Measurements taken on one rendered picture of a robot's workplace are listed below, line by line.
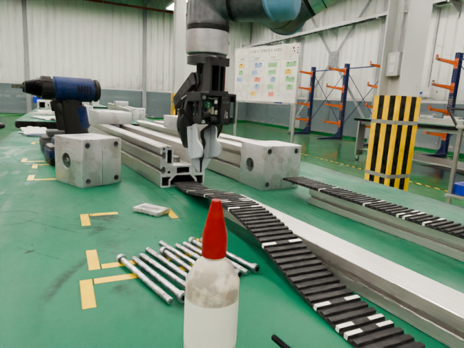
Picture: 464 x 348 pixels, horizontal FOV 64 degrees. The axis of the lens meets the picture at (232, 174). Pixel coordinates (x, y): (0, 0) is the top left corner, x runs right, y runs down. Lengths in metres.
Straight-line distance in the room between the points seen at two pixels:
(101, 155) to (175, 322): 0.51
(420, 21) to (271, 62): 3.19
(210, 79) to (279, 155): 0.25
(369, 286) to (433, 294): 0.06
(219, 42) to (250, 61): 6.48
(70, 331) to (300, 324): 0.18
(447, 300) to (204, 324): 0.21
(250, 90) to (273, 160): 6.32
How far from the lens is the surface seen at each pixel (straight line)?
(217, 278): 0.25
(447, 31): 10.15
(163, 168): 0.78
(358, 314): 0.36
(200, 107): 0.64
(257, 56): 7.04
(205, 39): 0.67
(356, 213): 0.65
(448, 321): 0.36
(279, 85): 6.64
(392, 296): 0.39
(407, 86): 4.10
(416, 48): 4.17
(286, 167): 0.81
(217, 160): 0.95
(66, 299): 0.38
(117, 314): 0.35
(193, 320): 0.26
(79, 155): 0.77
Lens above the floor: 0.96
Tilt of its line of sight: 11 degrees down
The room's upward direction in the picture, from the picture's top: 3 degrees clockwise
